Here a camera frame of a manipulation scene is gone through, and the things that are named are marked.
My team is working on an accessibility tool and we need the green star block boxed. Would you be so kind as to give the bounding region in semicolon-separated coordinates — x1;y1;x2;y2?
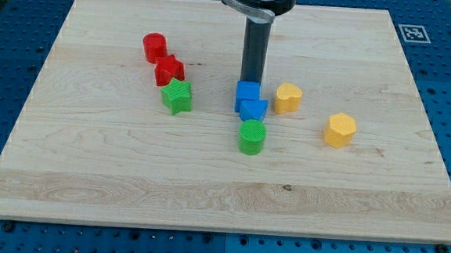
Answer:
161;78;192;115

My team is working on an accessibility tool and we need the red star block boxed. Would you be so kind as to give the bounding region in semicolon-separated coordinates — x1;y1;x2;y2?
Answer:
154;54;185;87

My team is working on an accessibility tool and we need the green cylinder block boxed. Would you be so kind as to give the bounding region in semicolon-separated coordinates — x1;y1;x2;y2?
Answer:
238;119;267;156

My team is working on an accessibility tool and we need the blue triangle block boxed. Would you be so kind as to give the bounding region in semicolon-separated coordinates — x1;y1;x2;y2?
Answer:
239;99;269;121

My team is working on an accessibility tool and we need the blue cube block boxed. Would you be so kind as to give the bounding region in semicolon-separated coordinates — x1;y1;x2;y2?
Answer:
234;81;261;112

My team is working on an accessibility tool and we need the yellow heart block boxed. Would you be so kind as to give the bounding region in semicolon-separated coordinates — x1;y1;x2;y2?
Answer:
274;82;303;114

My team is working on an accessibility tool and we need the wooden board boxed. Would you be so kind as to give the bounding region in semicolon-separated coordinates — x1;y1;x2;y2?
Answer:
0;0;451;244

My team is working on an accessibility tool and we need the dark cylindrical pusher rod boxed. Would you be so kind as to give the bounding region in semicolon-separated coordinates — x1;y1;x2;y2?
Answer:
240;18;272;83

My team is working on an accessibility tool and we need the red cylinder block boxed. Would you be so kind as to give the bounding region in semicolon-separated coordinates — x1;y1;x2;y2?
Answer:
143;33;168;64

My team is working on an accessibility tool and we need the yellow hexagon block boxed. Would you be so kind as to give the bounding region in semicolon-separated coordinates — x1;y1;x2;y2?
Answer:
323;112;357;148

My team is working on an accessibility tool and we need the white fiducial marker tag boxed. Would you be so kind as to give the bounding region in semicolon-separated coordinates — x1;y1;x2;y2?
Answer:
398;24;431;44

